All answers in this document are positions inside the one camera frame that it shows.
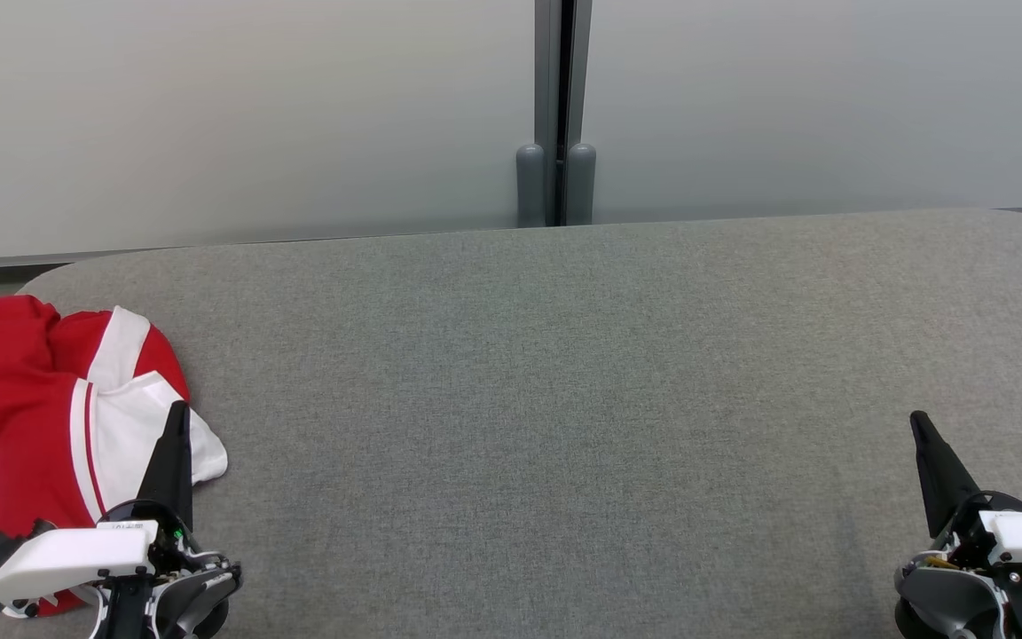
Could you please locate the grey cylindrical partition foot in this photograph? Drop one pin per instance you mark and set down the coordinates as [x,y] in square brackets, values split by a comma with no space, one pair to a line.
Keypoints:
[580,182]
[530,186]

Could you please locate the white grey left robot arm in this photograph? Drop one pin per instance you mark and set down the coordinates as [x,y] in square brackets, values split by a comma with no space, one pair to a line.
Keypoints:
[187,596]

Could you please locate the red white jersey shirt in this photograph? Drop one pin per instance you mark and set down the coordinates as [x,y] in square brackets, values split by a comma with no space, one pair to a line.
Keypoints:
[5,426]

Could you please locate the grey partition post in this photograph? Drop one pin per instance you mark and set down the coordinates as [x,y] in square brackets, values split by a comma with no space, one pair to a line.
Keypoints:
[560,89]

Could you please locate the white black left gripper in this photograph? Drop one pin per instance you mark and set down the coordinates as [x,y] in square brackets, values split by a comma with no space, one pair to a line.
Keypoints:
[67,555]

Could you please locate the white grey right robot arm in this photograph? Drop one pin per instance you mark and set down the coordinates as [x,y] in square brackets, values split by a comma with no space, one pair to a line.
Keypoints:
[946,595]

